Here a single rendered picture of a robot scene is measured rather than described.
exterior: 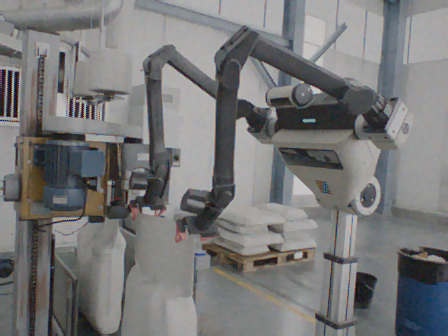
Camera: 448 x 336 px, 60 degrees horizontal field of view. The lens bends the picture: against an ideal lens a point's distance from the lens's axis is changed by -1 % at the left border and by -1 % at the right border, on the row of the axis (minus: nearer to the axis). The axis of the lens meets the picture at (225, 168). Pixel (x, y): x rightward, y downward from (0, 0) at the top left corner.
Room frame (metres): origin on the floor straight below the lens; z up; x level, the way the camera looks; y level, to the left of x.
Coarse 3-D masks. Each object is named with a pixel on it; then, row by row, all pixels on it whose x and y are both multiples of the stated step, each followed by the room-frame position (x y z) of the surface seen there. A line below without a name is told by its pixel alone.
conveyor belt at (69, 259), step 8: (64, 256) 3.13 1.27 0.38; (72, 256) 3.14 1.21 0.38; (72, 264) 2.94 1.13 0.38; (72, 272) 2.77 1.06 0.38; (80, 312) 2.12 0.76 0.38; (80, 320) 2.02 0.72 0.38; (120, 320) 2.05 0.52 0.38; (80, 328) 1.93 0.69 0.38; (88, 328) 1.94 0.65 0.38; (120, 328) 1.96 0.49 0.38
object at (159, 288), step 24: (144, 216) 1.63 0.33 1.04; (144, 240) 1.47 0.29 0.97; (168, 240) 1.36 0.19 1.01; (192, 240) 1.28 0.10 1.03; (144, 264) 1.46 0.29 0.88; (168, 264) 1.36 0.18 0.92; (192, 264) 1.28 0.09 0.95; (144, 288) 1.41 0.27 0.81; (168, 288) 1.35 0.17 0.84; (192, 288) 1.27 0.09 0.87; (144, 312) 1.38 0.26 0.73; (168, 312) 1.29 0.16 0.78; (192, 312) 1.34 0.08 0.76
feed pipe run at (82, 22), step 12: (72, 0) 5.27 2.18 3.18; (84, 0) 4.75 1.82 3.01; (96, 0) 3.87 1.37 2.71; (108, 0) 3.82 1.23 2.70; (120, 0) 3.89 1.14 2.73; (72, 12) 3.78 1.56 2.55; (84, 12) 3.79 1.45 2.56; (96, 12) 3.81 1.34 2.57; (108, 12) 3.84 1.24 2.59; (84, 24) 3.84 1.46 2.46; (96, 24) 3.87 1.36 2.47; (84, 36) 4.76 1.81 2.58
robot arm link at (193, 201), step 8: (192, 192) 1.14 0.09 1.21; (200, 192) 1.16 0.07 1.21; (208, 192) 1.18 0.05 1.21; (224, 192) 1.13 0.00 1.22; (184, 200) 1.15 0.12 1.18; (192, 200) 1.14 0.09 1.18; (200, 200) 1.15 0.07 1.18; (208, 200) 1.14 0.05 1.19; (216, 200) 1.16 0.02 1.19; (224, 200) 1.13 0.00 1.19; (184, 208) 1.13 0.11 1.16; (192, 208) 1.14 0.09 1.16; (200, 208) 1.15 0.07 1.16
